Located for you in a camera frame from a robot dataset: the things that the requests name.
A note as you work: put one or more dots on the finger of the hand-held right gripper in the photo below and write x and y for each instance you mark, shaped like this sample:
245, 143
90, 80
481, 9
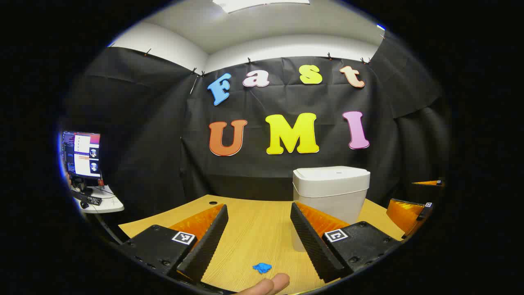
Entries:
405, 215
432, 182

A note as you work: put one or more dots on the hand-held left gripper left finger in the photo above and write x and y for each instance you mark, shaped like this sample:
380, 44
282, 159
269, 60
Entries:
208, 241

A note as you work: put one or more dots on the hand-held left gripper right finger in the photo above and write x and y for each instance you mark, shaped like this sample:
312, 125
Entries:
313, 241

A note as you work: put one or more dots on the white desktop garbage bin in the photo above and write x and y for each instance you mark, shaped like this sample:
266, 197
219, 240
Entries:
331, 188

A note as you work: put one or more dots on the blue paper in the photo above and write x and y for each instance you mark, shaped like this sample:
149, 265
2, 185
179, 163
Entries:
262, 268

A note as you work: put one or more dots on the wooden desktop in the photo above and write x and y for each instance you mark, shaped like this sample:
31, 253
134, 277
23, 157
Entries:
258, 229

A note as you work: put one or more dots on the white side table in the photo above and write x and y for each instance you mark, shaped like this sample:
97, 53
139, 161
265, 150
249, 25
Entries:
108, 203

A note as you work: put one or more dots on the black keyboard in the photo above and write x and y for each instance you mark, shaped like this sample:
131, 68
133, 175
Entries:
92, 200

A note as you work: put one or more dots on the black backdrop cloth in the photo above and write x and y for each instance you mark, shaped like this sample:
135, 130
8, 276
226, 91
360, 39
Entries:
254, 102

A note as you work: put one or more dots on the computer monitor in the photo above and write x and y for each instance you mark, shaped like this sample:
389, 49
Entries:
82, 153

